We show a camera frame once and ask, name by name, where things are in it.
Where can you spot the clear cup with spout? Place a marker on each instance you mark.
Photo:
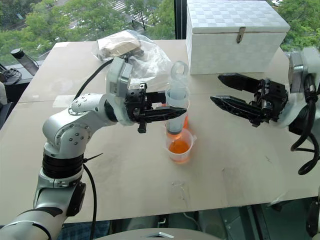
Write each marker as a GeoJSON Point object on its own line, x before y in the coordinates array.
{"type": "Point", "coordinates": [180, 151]}

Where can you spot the clear plastic bag with contents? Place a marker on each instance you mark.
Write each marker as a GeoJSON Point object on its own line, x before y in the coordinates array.
{"type": "Point", "coordinates": [145, 62]}

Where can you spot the brown cardboard table cover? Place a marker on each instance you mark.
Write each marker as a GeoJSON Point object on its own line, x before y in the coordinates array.
{"type": "Point", "coordinates": [125, 162]}

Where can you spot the black bottle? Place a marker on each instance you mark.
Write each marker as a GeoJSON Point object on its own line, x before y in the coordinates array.
{"type": "Point", "coordinates": [26, 61]}

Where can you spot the clear plastic syringe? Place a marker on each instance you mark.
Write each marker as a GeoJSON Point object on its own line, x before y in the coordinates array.
{"type": "Point", "coordinates": [176, 97]}

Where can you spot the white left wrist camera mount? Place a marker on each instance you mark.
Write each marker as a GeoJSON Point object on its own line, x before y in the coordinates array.
{"type": "Point", "coordinates": [120, 75]}

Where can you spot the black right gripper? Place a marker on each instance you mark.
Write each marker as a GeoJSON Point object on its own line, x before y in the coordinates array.
{"type": "Point", "coordinates": [273, 100]}

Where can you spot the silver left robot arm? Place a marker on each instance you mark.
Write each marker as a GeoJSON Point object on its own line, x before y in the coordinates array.
{"type": "Point", "coordinates": [65, 130]}

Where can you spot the black window frame post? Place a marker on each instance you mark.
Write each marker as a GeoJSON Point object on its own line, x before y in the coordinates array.
{"type": "Point", "coordinates": [180, 18]}

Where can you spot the dark rounded shape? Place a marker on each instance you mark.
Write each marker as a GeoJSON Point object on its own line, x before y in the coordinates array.
{"type": "Point", "coordinates": [313, 215]}

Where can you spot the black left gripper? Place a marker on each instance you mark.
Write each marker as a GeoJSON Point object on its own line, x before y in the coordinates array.
{"type": "Point", "coordinates": [135, 102]}

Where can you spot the white woven latched box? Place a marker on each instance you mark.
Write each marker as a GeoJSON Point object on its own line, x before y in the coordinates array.
{"type": "Point", "coordinates": [235, 45]}

